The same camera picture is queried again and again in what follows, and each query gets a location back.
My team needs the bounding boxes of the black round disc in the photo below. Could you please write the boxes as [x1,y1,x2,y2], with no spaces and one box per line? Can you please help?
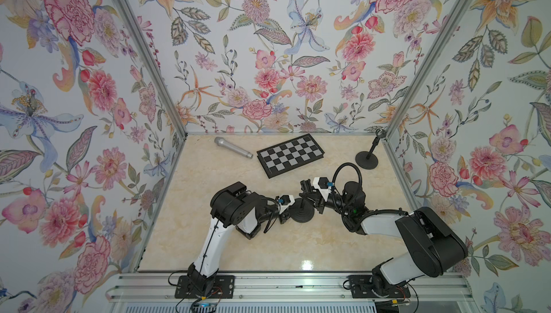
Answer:
[288,199,315,223]

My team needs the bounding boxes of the black round stand base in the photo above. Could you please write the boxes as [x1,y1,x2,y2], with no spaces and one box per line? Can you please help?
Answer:
[355,151,379,169]

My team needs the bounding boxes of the black microphone stand pole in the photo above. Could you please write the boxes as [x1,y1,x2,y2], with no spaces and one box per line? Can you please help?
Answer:
[367,136,380,158]

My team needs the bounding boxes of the black microphone clip holder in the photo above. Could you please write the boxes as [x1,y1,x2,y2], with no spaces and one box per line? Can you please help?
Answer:
[375,129,387,139]

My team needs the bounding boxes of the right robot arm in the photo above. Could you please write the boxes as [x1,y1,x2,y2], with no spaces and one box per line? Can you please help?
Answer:
[299,177,468,296]

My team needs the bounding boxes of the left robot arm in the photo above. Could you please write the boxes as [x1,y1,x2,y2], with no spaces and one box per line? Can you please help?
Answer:
[187,182,296,287]

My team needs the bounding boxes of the silver handheld microphone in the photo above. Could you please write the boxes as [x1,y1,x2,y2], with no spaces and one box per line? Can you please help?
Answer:
[215,136,253,159]

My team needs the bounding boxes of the black white chessboard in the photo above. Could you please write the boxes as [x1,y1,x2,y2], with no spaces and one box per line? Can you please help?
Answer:
[257,134,324,179]

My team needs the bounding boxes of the left black corrugated cable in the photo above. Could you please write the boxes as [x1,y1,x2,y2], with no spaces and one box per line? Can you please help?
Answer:
[253,194,281,233]

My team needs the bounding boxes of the black corrugated cable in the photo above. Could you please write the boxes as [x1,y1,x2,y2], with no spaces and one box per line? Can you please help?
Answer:
[331,161,364,217]
[253,194,281,233]

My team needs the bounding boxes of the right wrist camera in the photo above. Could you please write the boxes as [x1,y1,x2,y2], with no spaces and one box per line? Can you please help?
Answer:
[313,177,334,202]

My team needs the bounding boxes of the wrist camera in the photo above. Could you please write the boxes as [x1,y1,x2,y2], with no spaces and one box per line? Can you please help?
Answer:
[313,177,334,202]
[276,195,296,215]

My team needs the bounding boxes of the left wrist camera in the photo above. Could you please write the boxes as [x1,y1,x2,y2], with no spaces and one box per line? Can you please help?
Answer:
[276,195,296,215]

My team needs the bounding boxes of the right black corrugated cable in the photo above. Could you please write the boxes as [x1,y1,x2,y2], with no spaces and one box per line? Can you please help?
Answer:
[331,161,364,217]

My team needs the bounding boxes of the aluminium front rail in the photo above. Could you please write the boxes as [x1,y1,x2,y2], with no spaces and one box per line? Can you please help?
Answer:
[107,271,479,312]

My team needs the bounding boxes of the left aluminium corner post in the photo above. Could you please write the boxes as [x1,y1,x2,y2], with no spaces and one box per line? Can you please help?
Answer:
[113,0,187,141]

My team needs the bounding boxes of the aluminium corner post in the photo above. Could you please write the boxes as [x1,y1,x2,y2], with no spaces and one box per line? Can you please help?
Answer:
[113,0,187,141]
[387,0,472,141]

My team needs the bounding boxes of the right aluminium corner post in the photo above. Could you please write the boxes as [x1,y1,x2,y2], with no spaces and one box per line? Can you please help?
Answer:
[387,0,472,141]

